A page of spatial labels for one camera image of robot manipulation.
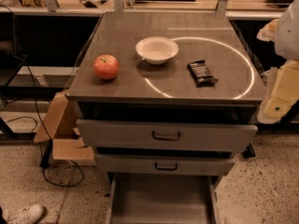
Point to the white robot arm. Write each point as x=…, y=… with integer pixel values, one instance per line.
x=287, y=34

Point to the black cabinet caster wheel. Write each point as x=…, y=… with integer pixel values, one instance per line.
x=249, y=152

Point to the open bottom drawer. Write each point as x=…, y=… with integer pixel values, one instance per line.
x=162, y=199

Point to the middle grey drawer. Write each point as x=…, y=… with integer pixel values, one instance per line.
x=134, y=164

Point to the white sneaker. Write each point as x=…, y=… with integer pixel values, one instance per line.
x=27, y=215

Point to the low metal shelf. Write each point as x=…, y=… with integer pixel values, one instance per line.
x=36, y=81

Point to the red apple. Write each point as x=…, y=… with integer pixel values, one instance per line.
x=106, y=67

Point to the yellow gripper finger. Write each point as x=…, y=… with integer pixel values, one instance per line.
x=285, y=92

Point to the brown cardboard box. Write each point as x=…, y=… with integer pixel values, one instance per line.
x=59, y=126

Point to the grey drawer cabinet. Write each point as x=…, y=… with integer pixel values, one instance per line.
x=166, y=92

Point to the white bowl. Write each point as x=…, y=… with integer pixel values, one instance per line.
x=156, y=49

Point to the top grey drawer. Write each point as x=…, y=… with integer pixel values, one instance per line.
x=166, y=136

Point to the black rxbar chocolate wrapper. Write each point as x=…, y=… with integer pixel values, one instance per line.
x=201, y=74

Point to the grey drawer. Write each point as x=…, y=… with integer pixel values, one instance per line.
x=134, y=164
x=166, y=136

